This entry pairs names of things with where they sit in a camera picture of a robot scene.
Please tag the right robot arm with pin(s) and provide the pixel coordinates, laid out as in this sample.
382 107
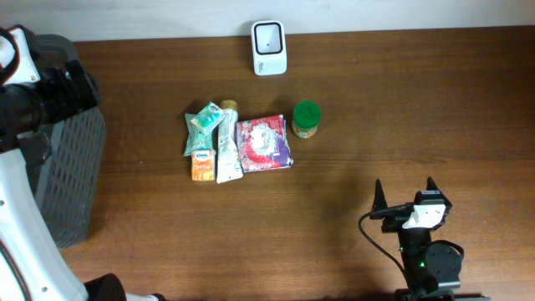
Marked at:
431 269

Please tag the red purple pad packet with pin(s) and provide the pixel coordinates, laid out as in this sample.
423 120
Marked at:
262 144

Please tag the teal wet wipes packet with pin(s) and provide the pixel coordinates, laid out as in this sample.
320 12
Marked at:
196 140

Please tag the orange Kleenex tissue pack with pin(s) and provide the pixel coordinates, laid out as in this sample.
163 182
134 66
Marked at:
203 165

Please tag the white cream tube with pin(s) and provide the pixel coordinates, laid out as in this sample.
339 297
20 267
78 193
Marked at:
229 166

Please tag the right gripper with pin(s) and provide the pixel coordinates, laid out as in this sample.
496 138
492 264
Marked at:
393 223

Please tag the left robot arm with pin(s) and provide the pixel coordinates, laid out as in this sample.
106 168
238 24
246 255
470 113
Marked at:
32 267

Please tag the green lid seasoning jar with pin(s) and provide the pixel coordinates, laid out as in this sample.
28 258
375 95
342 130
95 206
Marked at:
306 118

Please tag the grey plastic mesh basket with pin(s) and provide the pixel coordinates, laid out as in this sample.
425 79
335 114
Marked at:
74 132

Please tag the teal Kleenex tissue pack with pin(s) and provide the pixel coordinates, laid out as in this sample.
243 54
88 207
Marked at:
208 118

